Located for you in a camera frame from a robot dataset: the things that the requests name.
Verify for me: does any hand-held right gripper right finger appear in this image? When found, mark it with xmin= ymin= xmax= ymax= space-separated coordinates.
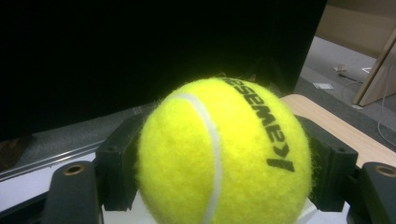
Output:
xmin=294 ymin=115 xmax=359 ymax=213

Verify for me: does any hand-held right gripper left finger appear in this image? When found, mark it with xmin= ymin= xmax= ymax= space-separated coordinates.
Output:
xmin=94 ymin=113 xmax=148 ymax=213

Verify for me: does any white plastic bin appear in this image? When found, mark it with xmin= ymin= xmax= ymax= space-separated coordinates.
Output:
xmin=102 ymin=189 xmax=351 ymax=224

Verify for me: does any yellow tennis ball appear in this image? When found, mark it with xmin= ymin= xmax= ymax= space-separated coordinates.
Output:
xmin=134 ymin=77 xmax=313 ymax=224

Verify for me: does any white paper scrap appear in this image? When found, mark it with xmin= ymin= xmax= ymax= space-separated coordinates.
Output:
xmin=312 ymin=81 xmax=334 ymax=91
xmin=331 ymin=63 xmax=349 ymax=75

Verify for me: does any light wooden board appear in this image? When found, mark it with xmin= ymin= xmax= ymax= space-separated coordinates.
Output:
xmin=352 ymin=27 xmax=396 ymax=107

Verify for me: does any black curtain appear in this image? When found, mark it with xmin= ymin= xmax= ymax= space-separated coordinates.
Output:
xmin=0 ymin=0 xmax=329 ymax=142

